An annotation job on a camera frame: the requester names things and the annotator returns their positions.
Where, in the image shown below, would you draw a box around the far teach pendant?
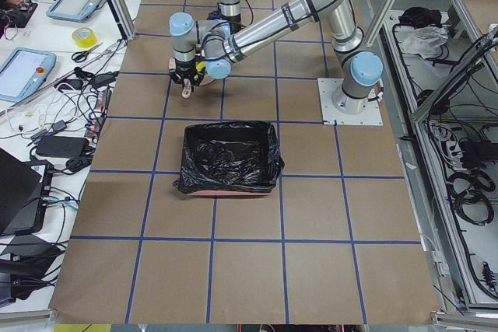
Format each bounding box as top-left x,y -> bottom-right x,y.
46,0 -> 105,23

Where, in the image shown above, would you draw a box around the yellow tape roll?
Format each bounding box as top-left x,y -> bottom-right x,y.
72,27 -> 97,48

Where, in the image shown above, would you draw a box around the black power adapter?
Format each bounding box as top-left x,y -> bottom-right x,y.
36,136 -> 89,158

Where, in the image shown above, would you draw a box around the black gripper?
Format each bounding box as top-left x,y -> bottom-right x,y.
207,11 -> 242,35
169,58 -> 205,86

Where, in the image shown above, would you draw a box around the black laptop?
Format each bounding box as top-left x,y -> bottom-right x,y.
1,150 -> 54,236

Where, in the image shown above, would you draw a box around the crumpled white cloth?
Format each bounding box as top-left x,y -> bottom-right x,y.
400,26 -> 448,59

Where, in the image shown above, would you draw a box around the beige plastic dustpan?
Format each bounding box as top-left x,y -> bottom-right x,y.
180,58 -> 214,99

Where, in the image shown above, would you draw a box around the metal rod green tip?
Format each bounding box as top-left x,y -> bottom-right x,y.
1,42 -> 127,110

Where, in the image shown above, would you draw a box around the yellow green sponge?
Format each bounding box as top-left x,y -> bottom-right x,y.
196,61 -> 206,73

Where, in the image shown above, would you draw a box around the near teach pendant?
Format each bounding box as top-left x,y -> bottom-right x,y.
1,47 -> 57,103

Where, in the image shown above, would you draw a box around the black trash bag bin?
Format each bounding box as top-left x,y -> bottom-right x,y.
174,121 -> 285,196

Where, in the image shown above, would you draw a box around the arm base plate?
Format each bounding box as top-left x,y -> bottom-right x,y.
317,78 -> 383,127

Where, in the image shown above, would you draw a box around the black handled scissors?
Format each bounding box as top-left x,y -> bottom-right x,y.
71,43 -> 101,63

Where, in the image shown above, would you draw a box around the teach pendant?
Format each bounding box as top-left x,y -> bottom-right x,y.
46,0 -> 105,23
1,47 -> 57,103

